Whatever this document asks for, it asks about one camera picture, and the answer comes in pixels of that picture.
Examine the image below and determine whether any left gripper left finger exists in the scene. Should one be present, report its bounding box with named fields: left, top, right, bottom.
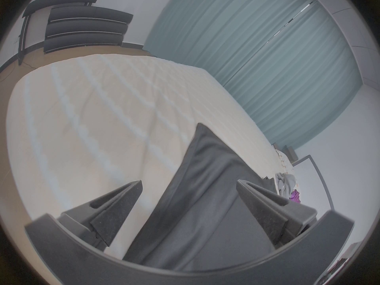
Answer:
left=58, top=180, right=143, bottom=252

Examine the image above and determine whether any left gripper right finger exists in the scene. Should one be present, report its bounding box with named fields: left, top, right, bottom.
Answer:
left=236, top=179, right=318, bottom=250

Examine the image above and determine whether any black T-shirt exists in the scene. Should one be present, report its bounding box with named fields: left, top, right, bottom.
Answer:
left=122, top=123, right=297, bottom=271

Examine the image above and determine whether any bed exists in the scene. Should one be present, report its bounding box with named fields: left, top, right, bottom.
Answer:
left=6, top=53, right=334, bottom=260

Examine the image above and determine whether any grey garment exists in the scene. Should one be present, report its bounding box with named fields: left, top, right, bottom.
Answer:
left=275, top=173, right=297, bottom=198

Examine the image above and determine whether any white printed pillow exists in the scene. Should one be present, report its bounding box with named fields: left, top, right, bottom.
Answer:
left=274, top=149, right=296, bottom=174

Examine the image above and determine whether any grey bedside table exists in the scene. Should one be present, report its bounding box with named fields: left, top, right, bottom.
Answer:
left=272, top=143, right=298, bottom=162

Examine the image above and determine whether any blue-green curtain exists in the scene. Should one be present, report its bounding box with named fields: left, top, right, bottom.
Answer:
left=144, top=0, right=363, bottom=151

